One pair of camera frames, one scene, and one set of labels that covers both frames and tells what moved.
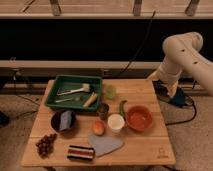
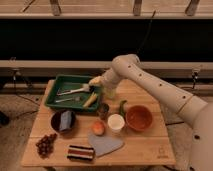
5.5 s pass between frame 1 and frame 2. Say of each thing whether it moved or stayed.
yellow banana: stayed
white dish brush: stayed
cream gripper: moved
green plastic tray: stayed
